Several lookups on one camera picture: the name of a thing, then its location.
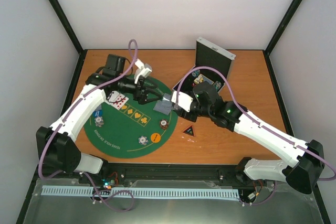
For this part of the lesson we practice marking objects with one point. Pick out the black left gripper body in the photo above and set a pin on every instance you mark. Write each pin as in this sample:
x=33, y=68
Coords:
x=137, y=95

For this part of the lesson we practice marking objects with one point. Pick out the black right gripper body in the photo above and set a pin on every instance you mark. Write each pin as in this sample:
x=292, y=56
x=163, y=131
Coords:
x=203, y=111

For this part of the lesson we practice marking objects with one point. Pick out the dealt blue card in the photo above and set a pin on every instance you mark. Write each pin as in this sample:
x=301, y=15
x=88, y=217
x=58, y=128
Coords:
x=160, y=107

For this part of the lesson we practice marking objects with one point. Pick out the blue card deck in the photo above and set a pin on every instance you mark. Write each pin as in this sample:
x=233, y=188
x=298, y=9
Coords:
x=167, y=99

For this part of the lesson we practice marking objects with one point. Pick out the black triangular button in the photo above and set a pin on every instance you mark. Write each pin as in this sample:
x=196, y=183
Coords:
x=189, y=131

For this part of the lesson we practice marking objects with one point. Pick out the face-up red diamonds card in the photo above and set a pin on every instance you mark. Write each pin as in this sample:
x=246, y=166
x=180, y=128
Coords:
x=120, y=101

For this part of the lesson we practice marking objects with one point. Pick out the orange big blind button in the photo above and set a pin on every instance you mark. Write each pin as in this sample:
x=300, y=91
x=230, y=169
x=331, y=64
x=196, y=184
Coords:
x=155, y=138

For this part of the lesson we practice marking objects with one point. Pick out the small blue blind button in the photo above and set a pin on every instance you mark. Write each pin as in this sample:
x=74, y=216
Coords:
x=97, y=113

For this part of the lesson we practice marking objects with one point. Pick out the face-up spades card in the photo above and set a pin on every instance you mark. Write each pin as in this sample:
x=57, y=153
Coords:
x=112, y=96

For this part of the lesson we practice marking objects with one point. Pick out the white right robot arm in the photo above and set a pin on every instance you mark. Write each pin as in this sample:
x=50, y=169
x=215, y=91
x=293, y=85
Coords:
x=237, y=118

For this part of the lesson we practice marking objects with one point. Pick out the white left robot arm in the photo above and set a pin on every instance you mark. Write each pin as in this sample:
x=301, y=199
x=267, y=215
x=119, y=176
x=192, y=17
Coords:
x=56, y=144

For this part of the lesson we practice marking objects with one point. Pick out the boxed playing card deck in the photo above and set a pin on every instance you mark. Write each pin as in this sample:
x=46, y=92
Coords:
x=202, y=78

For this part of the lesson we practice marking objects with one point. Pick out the round green poker mat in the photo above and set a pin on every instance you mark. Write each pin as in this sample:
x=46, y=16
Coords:
x=119, y=135

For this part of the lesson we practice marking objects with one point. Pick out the aluminium poker case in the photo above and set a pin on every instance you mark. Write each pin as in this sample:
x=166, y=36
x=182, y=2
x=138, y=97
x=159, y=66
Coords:
x=210, y=55

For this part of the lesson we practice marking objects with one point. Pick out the metal front plate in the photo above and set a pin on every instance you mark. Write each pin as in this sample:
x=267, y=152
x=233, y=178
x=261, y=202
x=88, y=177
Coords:
x=277, y=203

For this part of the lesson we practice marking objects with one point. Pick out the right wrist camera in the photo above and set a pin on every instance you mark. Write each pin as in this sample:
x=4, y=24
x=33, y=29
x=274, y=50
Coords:
x=181, y=100

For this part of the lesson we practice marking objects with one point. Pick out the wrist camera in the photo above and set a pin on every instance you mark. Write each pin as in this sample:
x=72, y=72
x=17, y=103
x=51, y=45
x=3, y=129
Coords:
x=181, y=100
x=143, y=70

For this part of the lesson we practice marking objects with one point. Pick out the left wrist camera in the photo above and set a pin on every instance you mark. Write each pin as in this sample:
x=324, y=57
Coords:
x=143, y=70

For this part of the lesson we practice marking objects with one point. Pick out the black aluminium frame rail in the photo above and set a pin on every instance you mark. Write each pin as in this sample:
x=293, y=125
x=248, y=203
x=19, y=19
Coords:
x=173, y=172

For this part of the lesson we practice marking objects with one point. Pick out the light blue cable duct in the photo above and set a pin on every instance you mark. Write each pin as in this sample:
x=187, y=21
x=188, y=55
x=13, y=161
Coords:
x=147, y=193

